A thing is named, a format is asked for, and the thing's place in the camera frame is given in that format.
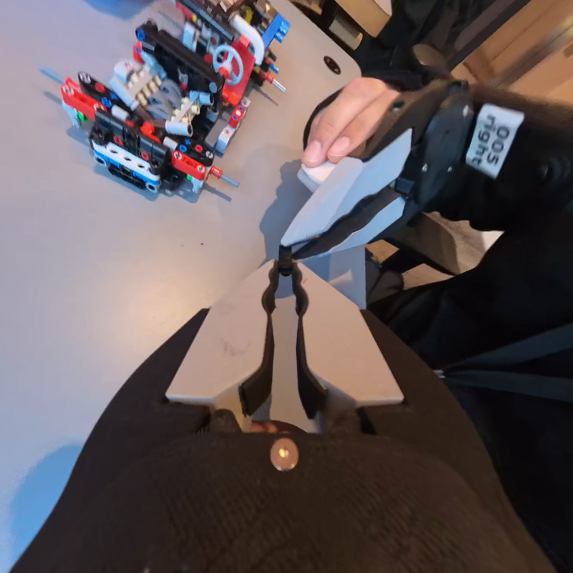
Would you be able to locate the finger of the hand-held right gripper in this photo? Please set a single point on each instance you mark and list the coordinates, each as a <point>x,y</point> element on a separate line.
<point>371,228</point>
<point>349,188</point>

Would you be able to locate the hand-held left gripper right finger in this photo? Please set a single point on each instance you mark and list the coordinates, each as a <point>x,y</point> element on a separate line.
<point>349,358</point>

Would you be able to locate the black angled connector piece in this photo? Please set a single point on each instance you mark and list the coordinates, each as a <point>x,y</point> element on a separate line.
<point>284,259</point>

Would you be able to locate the brick car chassis model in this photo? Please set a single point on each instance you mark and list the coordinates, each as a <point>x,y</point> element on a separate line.
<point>179,53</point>

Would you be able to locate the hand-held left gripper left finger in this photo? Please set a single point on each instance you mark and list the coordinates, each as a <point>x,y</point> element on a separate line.
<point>224,353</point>

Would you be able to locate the person's right forearm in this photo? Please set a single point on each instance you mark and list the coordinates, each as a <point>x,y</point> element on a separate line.
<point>394,44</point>

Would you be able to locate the person's right hand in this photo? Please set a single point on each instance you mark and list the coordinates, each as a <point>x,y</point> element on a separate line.
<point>353,112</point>

